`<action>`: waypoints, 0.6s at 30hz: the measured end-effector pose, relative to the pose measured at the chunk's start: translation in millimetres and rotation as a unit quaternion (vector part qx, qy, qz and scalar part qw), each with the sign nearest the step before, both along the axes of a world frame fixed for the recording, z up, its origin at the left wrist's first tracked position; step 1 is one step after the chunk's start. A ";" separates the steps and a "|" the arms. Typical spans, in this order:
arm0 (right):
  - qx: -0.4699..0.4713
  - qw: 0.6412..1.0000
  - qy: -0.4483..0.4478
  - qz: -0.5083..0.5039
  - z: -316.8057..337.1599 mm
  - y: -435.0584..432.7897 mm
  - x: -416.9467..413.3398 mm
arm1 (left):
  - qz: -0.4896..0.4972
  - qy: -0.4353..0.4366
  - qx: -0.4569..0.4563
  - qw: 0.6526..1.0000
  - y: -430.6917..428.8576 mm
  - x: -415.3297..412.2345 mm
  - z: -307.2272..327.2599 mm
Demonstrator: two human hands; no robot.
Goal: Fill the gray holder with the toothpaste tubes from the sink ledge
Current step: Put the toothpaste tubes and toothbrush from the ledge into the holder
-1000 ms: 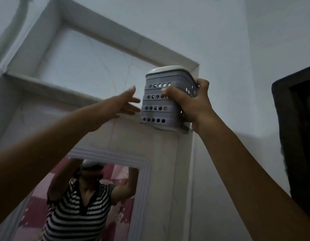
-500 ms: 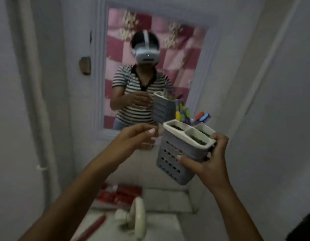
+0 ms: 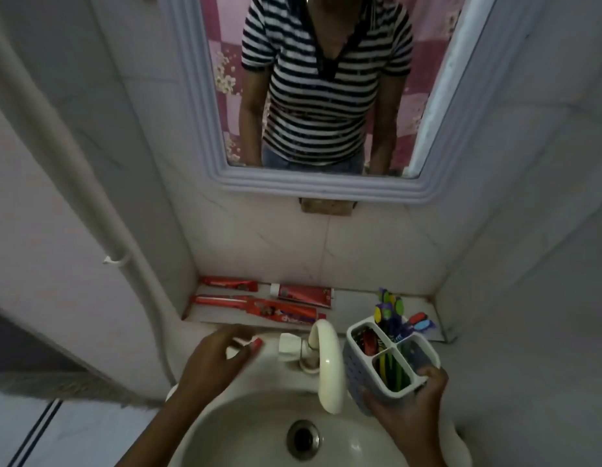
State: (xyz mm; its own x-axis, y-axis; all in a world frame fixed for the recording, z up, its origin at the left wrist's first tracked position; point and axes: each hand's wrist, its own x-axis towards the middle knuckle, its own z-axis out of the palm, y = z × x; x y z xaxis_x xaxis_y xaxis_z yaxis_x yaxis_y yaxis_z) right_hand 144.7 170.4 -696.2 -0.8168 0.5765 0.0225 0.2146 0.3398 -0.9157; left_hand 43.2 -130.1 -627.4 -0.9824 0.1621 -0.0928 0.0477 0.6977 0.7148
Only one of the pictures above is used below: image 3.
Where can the person's right hand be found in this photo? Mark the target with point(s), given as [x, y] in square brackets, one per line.
[413, 418]

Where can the person's left hand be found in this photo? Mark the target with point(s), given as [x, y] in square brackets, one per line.
[208, 364]

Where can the person's right thumb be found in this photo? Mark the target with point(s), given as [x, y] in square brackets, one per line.
[433, 381]

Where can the person's left thumb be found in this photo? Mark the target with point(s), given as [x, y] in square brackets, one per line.
[250, 351]

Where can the white three-compartment toothbrush holder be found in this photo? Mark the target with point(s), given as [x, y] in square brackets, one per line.
[355, 369]

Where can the person's right forearm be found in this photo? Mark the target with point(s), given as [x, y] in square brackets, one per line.
[427, 459]

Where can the person's left forearm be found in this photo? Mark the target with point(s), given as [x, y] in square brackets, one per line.
[160, 432]

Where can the white faucet knob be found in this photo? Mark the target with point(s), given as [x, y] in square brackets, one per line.
[287, 347]

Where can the green and yellow toothbrush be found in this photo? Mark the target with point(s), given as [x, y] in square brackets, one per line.
[394, 373]

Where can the long red toothpaste box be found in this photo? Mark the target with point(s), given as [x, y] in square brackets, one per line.
[276, 311]

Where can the red and blue toothbrush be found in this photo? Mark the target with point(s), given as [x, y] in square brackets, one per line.
[419, 321]

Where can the red item in holder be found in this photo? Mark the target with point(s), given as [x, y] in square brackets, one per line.
[368, 341]

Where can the red toothpaste tube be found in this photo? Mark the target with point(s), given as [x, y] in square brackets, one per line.
[305, 295]

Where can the white ceramic sink basin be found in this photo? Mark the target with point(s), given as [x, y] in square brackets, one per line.
[242, 432]

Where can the purple and yellow toothbrush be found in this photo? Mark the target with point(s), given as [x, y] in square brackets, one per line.
[381, 317]

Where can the white curved faucet spout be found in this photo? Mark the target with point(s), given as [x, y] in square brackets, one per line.
[331, 369]

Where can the green and purple toothbrush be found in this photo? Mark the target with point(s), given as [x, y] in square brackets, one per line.
[396, 306]

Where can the metal sink drain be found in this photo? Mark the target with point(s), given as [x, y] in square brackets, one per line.
[305, 440]

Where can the white pipe clip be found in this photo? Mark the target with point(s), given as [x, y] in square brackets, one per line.
[117, 260]

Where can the white wall pipe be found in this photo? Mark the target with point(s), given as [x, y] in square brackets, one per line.
[72, 165]

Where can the mirror with white moulded frame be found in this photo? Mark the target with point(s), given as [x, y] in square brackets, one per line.
[199, 92]

